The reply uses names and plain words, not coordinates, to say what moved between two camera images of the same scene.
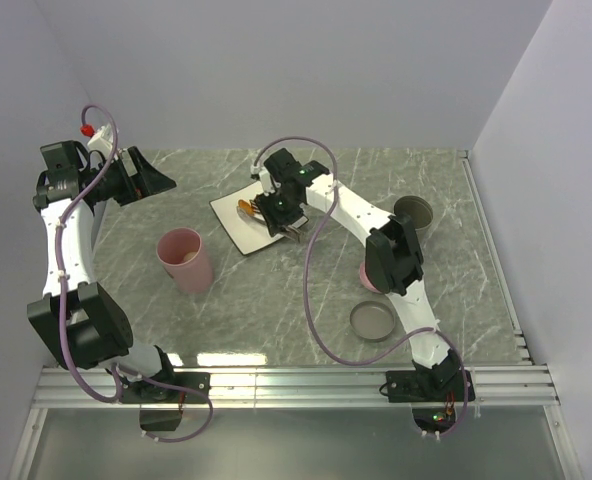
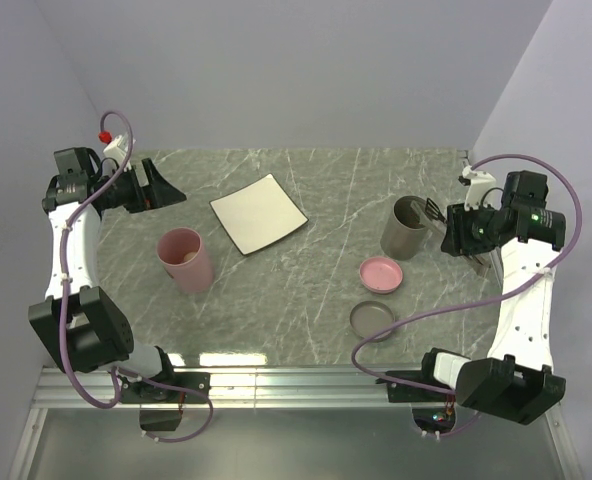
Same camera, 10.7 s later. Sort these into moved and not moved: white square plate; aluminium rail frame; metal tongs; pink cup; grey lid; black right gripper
Moved: metal tongs; black right gripper
Not moved: pink cup; white square plate; grey lid; aluminium rail frame
